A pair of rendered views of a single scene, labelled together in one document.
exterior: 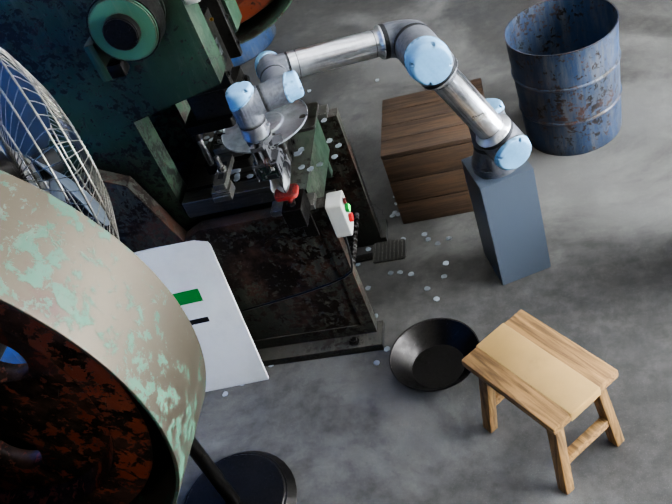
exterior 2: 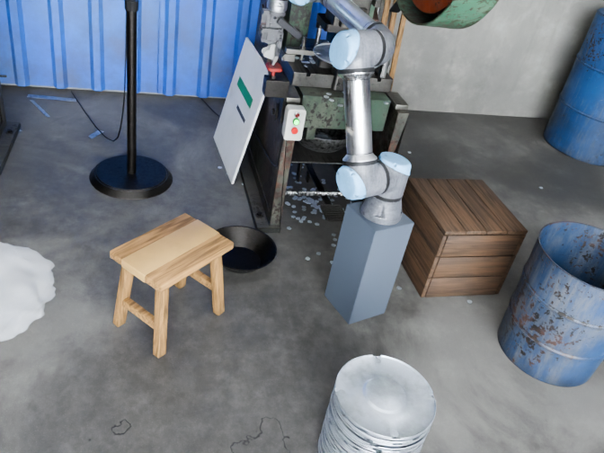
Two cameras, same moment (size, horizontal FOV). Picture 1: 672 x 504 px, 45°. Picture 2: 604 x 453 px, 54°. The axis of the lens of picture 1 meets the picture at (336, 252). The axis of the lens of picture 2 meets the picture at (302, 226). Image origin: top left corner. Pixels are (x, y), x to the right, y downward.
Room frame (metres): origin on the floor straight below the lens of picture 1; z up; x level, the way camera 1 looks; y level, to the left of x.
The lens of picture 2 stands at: (0.66, -1.84, 1.57)
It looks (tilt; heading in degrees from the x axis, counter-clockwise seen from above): 34 degrees down; 51
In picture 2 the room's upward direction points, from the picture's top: 11 degrees clockwise
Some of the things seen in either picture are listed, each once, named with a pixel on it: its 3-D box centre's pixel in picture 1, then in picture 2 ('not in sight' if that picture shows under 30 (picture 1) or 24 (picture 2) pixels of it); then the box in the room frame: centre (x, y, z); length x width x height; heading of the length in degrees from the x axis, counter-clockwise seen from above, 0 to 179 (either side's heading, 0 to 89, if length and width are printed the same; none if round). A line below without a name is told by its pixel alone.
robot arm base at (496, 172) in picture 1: (493, 151); (384, 201); (2.02, -0.59, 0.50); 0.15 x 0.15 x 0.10
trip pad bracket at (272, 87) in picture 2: (302, 221); (273, 98); (1.91, 0.06, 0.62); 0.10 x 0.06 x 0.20; 161
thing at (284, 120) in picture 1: (264, 123); (347, 56); (2.24, 0.05, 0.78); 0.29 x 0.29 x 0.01
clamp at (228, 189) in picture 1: (221, 171); (300, 48); (2.12, 0.23, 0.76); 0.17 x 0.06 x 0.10; 161
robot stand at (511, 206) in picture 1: (507, 214); (366, 261); (2.02, -0.59, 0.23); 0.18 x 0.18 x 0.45; 88
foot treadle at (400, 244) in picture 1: (328, 265); (319, 188); (2.24, 0.04, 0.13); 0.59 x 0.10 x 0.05; 71
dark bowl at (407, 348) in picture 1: (436, 359); (240, 253); (1.71, -0.17, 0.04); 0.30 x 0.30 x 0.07
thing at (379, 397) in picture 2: not in sight; (385, 394); (1.63, -1.15, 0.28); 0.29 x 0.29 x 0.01
